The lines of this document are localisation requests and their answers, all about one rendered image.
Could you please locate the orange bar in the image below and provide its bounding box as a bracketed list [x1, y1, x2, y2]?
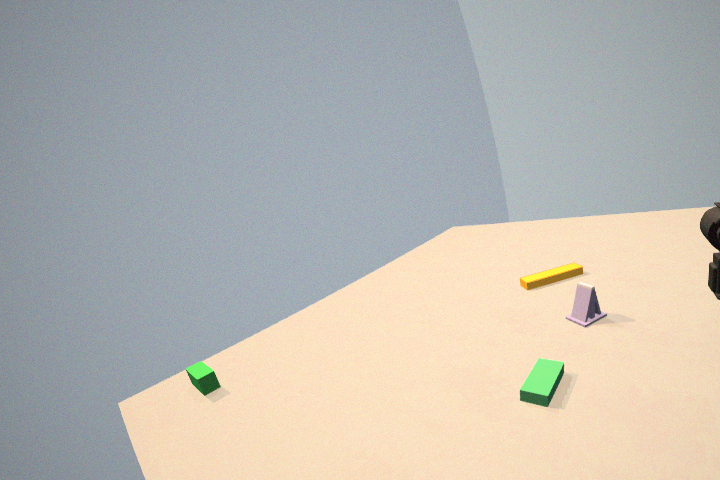
[520, 262, 583, 291]

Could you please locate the green cube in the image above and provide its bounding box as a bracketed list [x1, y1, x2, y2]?
[185, 361, 221, 396]

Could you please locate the green rectangular block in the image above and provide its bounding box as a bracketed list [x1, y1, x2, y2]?
[519, 358, 564, 408]

